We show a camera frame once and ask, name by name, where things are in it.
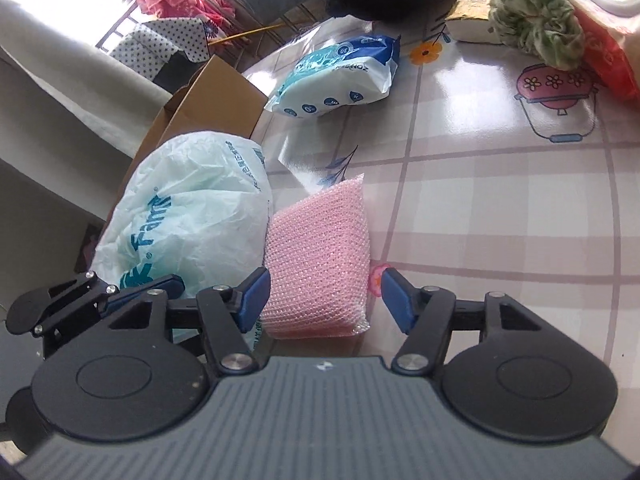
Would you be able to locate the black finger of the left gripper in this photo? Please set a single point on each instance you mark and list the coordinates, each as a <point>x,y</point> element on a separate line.
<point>45,318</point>

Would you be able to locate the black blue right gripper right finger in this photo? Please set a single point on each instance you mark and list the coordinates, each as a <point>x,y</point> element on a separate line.
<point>428,316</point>

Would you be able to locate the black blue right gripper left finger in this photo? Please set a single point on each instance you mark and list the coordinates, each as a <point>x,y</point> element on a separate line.
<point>223,315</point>

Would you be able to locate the white crumpled plastic bag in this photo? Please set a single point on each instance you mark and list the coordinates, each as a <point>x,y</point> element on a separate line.
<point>197,207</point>

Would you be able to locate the pink mesh sponge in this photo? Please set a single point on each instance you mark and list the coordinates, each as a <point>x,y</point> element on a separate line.
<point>318,256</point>

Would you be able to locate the brown cardboard box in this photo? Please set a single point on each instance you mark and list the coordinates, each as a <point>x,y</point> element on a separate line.
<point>218,98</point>

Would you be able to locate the white curtain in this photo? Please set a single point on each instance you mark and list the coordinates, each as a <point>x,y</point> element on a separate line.
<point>116,103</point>

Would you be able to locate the blue tissue pack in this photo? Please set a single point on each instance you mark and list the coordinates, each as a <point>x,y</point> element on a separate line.
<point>357,71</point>

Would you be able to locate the yellow stick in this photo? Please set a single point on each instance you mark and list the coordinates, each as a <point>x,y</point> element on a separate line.
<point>246,34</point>

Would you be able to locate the polka dot cloth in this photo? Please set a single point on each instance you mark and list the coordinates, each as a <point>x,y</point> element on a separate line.
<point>151,45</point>

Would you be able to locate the gold snack packet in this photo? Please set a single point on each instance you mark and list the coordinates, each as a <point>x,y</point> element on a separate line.
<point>468,21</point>

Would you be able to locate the green fabric scrunchie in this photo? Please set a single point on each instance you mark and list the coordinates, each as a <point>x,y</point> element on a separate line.
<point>548,29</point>

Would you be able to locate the large wet wipes pack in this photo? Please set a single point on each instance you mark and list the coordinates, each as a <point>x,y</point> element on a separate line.
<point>611,30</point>

